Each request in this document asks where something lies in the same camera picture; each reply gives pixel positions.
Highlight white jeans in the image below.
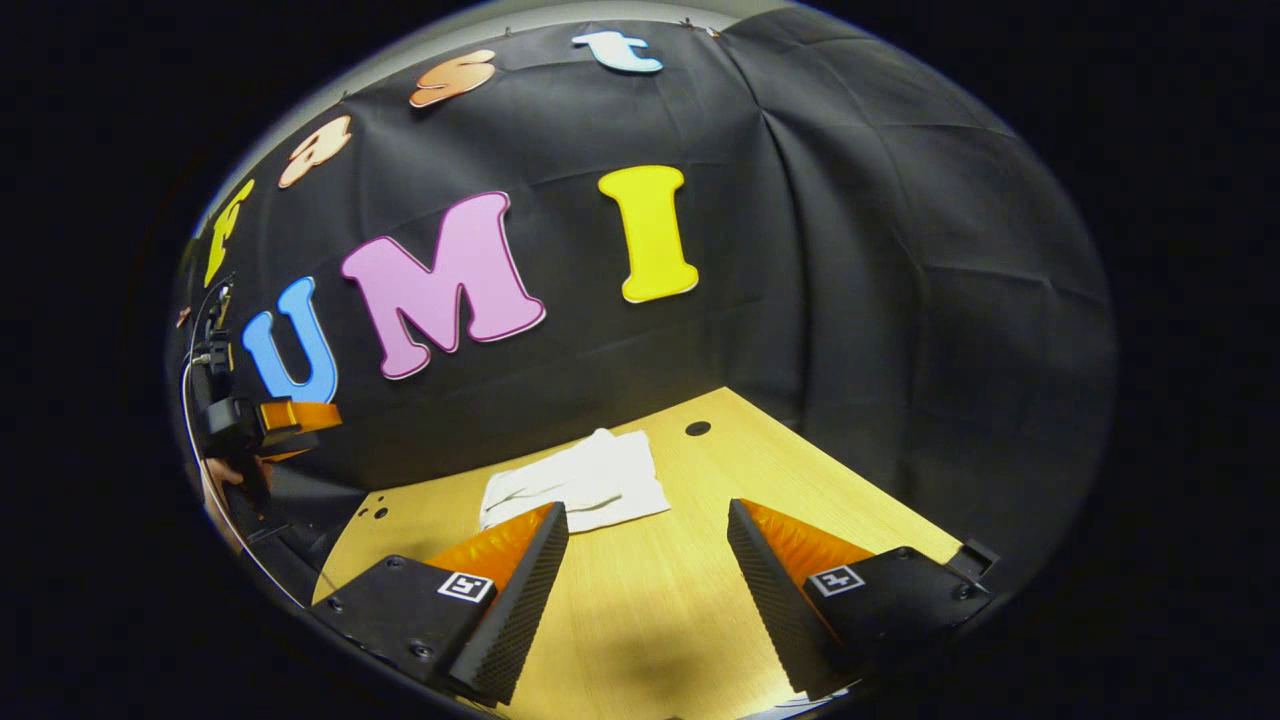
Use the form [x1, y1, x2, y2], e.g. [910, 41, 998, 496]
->
[478, 428, 671, 534]

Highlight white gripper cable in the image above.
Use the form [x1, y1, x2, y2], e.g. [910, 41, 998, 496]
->
[180, 355, 306, 609]

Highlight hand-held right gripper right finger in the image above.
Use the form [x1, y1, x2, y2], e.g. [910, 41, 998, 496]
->
[727, 498, 999, 701]

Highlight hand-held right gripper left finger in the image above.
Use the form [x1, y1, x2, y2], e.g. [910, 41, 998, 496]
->
[312, 501, 571, 706]

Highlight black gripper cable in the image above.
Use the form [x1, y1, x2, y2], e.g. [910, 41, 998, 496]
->
[186, 272, 237, 346]

